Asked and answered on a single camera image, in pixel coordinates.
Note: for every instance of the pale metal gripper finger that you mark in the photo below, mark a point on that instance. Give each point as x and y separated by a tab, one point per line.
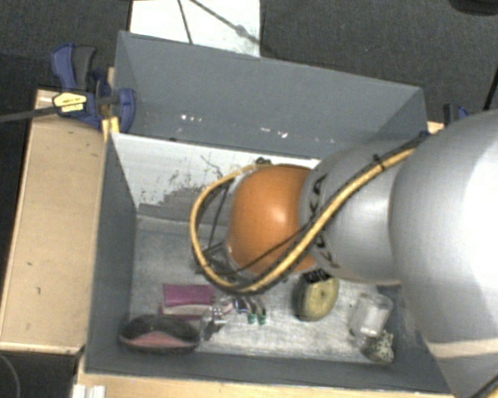
221	309
214	323

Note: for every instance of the purple and white box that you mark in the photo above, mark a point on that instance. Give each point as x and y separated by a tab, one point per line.
186	296

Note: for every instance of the yellow-green round sponge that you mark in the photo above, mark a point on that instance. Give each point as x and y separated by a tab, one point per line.
317	300

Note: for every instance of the clear glass jar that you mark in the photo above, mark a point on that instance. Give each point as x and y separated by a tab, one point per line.
369	318

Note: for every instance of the speckled green toy frog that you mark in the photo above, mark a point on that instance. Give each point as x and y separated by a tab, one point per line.
380	349

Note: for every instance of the pale wood board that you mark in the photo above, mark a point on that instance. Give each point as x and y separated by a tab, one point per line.
56	232

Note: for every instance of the grey metal bin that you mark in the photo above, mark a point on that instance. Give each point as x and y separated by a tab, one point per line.
225	99

